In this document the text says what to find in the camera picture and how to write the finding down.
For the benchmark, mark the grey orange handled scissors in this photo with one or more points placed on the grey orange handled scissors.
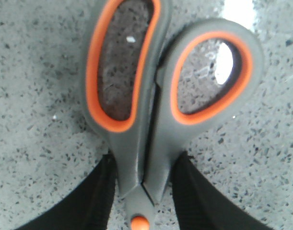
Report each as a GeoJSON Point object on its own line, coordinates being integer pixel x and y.
{"type": "Point", "coordinates": [147, 144]}

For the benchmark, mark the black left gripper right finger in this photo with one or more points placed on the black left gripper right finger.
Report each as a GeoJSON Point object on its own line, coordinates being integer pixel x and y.
{"type": "Point", "coordinates": [200, 206]}

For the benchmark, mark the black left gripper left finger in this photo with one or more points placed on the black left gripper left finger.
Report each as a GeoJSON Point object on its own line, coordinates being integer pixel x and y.
{"type": "Point", "coordinates": [87, 207]}

